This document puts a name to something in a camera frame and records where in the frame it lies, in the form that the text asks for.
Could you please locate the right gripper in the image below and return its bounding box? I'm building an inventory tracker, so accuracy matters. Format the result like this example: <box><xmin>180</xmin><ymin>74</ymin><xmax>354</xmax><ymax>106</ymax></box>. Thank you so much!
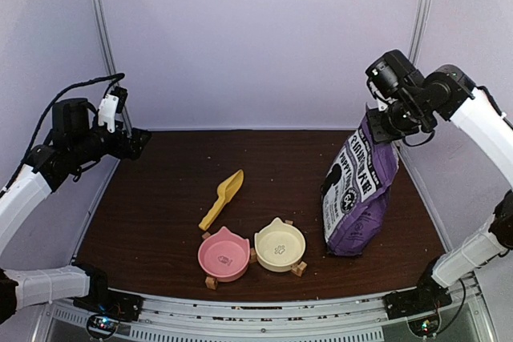
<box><xmin>366</xmin><ymin>92</ymin><xmax>434</xmax><ymax>143</ymax></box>

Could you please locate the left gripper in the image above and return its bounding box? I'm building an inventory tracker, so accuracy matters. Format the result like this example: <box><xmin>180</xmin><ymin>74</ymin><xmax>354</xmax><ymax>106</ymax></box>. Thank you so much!
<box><xmin>71</xmin><ymin>119</ymin><xmax>151</xmax><ymax>165</ymax></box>

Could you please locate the purple pet food bag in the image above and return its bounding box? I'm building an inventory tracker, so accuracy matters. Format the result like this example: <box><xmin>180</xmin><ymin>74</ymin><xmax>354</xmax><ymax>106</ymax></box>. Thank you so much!
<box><xmin>321</xmin><ymin>116</ymin><xmax>399</xmax><ymax>257</ymax></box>

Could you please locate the yellow plastic scoop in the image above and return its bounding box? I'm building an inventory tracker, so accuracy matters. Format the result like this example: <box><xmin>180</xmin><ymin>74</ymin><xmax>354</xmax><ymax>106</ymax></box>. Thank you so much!
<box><xmin>198</xmin><ymin>169</ymin><xmax>244</xmax><ymax>231</ymax></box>

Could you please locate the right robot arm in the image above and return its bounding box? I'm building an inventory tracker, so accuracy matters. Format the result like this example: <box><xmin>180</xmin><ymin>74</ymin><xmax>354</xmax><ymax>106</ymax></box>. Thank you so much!
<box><xmin>366</xmin><ymin>50</ymin><xmax>512</xmax><ymax>312</ymax></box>

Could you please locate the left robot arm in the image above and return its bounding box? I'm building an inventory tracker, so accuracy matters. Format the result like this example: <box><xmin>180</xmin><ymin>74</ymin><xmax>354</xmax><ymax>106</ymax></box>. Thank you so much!
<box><xmin>1</xmin><ymin>95</ymin><xmax>151</xmax><ymax>320</ymax></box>

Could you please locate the pink cat-shaped bowl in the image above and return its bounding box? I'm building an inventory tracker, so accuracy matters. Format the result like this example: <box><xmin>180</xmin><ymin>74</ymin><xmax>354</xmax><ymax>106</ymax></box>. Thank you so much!
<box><xmin>197</xmin><ymin>227</ymin><xmax>250</xmax><ymax>283</ymax></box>

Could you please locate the wooden bowl stand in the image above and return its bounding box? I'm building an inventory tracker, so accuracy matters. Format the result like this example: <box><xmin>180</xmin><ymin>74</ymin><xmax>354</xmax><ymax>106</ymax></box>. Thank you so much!
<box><xmin>204</xmin><ymin>220</ymin><xmax>307</xmax><ymax>290</ymax></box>

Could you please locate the cream cat-shaped bowl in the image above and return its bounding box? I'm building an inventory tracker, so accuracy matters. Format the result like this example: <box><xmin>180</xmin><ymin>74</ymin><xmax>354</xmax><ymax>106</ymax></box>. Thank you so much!
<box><xmin>254</xmin><ymin>217</ymin><xmax>306</xmax><ymax>272</ymax></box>

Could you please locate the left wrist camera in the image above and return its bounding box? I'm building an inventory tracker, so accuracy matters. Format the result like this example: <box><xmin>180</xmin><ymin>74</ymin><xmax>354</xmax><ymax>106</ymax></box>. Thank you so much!
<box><xmin>98</xmin><ymin>87</ymin><xmax>128</xmax><ymax>133</ymax></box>

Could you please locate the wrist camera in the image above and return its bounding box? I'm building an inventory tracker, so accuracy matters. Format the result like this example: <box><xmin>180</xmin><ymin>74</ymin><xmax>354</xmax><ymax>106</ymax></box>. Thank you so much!
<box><xmin>365</xmin><ymin>49</ymin><xmax>416</xmax><ymax>99</ymax></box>
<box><xmin>98</xmin><ymin>87</ymin><xmax>128</xmax><ymax>133</ymax></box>

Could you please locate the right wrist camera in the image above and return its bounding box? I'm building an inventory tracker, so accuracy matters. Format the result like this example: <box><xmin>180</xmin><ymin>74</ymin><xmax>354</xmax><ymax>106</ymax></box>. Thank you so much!
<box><xmin>365</xmin><ymin>49</ymin><xmax>416</xmax><ymax>99</ymax></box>

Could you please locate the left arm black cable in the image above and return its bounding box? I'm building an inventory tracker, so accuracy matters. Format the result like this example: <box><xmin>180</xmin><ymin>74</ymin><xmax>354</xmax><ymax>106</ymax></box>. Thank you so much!
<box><xmin>11</xmin><ymin>72</ymin><xmax>126</xmax><ymax>183</ymax></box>

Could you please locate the left aluminium frame post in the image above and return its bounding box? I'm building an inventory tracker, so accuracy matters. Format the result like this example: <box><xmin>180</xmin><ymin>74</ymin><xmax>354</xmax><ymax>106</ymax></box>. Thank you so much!
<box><xmin>83</xmin><ymin>0</ymin><xmax>133</xmax><ymax>135</ymax></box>

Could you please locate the aluminium frame post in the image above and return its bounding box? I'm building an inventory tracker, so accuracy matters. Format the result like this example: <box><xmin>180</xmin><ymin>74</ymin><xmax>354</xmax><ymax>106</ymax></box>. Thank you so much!
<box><xmin>408</xmin><ymin>0</ymin><xmax>432</xmax><ymax>65</ymax></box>
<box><xmin>83</xmin><ymin>0</ymin><xmax>133</xmax><ymax>135</ymax></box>

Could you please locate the right aluminium frame post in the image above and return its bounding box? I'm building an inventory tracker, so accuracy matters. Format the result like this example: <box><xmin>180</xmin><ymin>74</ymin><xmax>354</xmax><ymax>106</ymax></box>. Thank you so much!
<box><xmin>408</xmin><ymin>0</ymin><xmax>432</xmax><ymax>65</ymax></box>

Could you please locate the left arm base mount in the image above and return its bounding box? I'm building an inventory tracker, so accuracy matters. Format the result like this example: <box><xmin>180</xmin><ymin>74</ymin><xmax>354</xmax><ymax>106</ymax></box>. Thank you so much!
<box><xmin>72</xmin><ymin>264</ymin><xmax>143</xmax><ymax>322</ymax></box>

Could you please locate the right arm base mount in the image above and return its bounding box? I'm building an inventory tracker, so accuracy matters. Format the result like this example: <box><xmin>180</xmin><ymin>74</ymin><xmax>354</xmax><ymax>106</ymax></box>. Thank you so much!
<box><xmin>383</xmin><ymin>258</ymin><xmax>452</xmax><ymax>320</ymax></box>

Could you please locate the front aluminium rail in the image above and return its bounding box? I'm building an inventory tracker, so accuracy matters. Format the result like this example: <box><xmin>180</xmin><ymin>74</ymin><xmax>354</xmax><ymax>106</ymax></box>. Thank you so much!
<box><xmin>43</xmin><ymin>277</ymin><xmax>488</xmax><ymax>342</ymax></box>

